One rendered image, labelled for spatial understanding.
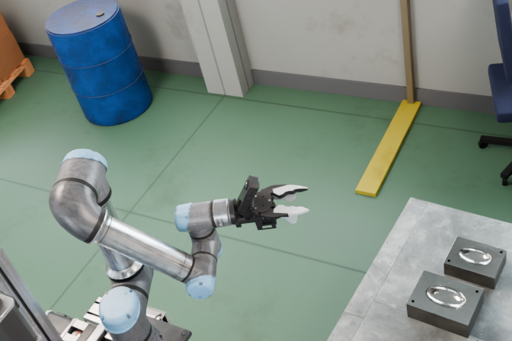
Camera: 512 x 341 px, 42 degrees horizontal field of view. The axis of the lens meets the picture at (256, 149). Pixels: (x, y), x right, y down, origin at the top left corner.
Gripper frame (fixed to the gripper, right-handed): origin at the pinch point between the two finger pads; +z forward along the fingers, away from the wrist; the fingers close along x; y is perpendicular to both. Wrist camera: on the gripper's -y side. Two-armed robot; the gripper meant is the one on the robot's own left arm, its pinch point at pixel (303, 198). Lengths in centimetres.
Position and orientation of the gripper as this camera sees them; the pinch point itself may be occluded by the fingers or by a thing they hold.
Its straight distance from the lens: 176.1
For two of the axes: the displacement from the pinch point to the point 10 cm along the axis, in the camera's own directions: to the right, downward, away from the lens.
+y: 2.0, 6.6, 7.2
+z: 9.8, -1.3, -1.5
